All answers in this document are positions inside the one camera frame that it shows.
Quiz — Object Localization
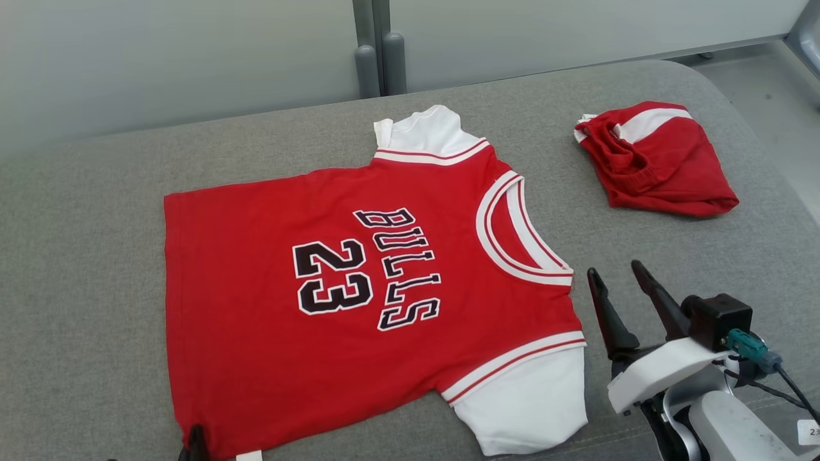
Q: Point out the red Bulls jersey white sleeves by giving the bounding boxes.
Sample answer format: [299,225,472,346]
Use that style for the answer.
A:
[163,104,589,461]

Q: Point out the red shorts white stripe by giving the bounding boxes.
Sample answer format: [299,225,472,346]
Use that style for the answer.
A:
[574,101,741,219]

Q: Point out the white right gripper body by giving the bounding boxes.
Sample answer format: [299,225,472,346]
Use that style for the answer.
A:
[607,337,735,414]

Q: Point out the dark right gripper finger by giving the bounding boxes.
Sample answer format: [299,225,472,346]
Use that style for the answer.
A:
[630,259,691,342]
[587,268,642,360]

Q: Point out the right camera cable teal plug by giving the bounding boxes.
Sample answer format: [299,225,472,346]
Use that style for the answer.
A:
[727,328,820,425]

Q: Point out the grey partition post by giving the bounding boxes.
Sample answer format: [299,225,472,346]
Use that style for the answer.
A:
[352,0,382,101]
[373,0,408,97]

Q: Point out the white partition panel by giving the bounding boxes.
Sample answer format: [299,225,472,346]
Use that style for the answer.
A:
[391,0,812,92]
[0,0,359,158]

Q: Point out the grey partition foot with caster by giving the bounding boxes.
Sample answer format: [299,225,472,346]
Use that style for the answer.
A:
[785,0,820,106]

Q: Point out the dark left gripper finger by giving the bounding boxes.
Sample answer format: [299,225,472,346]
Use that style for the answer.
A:
[179,424,209,461]

